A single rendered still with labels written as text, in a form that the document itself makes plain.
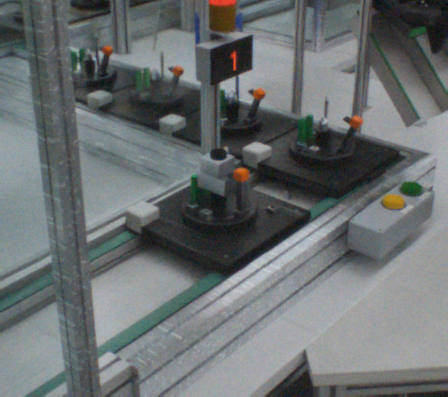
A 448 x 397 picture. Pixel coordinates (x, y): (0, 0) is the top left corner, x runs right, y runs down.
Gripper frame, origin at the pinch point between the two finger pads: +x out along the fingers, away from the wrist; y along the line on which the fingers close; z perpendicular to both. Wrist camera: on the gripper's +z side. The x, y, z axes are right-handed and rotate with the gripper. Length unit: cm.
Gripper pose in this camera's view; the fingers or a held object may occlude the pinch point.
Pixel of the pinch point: (437, 35)
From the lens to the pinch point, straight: 151.7
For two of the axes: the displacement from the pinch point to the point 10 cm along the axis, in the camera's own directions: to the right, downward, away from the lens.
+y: -6.5, 3.4, -6.8
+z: -7.6, -2.9, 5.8
